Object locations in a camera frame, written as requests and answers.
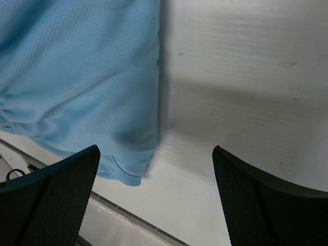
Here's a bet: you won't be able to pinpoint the aluminium front rail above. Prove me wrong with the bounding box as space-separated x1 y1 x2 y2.
1 139 189 245

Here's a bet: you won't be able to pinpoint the light blue shorts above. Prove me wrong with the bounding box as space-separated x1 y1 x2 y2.
1 1 160 186

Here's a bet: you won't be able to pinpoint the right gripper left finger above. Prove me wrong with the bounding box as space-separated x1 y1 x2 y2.
1 145 100 245

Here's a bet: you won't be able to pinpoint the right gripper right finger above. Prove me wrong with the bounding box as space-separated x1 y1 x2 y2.
212 146 327 245

